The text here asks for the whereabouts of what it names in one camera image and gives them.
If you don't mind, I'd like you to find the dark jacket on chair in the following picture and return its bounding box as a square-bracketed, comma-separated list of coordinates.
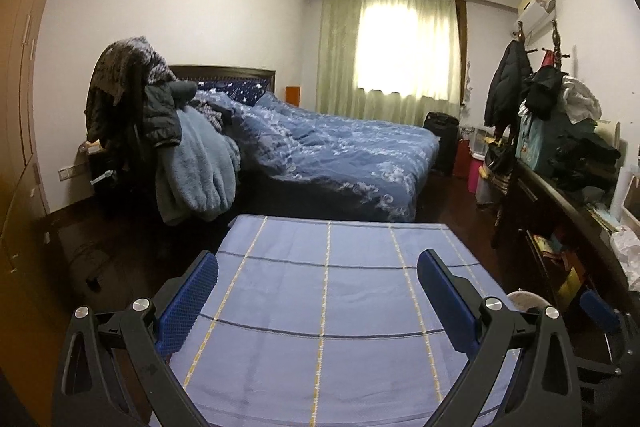
[85, 37, 198, 148]

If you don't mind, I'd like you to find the orange bedside box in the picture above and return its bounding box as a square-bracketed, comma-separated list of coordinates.
[285, 86, 302, 107]

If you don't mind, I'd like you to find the wooden wardrobe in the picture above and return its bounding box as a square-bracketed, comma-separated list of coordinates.
[0, 0, 89, 358]

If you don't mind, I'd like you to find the black coat on rack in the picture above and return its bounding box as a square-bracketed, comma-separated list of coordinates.
[484, 40, 533, 132]

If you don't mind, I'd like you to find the white wall air conditioner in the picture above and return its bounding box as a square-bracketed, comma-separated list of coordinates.
[513, 0, 556, 43]

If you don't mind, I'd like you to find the light blue checked tablecloth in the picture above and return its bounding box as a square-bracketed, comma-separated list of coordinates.
[169, 215, 504, 426]

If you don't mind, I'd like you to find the dark blue patterned duvet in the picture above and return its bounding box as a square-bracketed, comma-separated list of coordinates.
[195, 91, 439, 222]

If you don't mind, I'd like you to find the pink plastic bin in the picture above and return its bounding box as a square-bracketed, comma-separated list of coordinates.
[468, 153, 485, 194]

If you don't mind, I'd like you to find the white speckled trash bin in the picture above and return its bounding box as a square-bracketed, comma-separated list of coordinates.
[508, 291, 551, 312]

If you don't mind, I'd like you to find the black suitcase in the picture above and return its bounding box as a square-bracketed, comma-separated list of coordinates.
[423, 112, 459, 176]

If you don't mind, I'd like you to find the dark wooden sideboard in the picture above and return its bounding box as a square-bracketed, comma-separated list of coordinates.
[491, 161, 639, 340]

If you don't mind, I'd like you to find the green sheer window curtain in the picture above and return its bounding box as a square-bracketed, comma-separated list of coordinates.
[316, 0, 462, 126]

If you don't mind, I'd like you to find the light blue fleece blanket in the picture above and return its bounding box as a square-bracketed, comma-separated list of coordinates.
[155, 106, 241, 223]

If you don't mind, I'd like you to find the white plastic bag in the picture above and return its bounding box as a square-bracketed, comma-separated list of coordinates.
[610, 225, 640, 293]

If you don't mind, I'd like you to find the dark wooden headboard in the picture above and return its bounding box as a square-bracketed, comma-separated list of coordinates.
[169, 65, 276, 106]

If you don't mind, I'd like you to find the teal cartoon bag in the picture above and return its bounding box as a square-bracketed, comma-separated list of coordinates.
[516, 110, 550, 174]

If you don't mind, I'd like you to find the pile of dark clothes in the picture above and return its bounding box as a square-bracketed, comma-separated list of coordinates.
[518, 66, 620, 202]

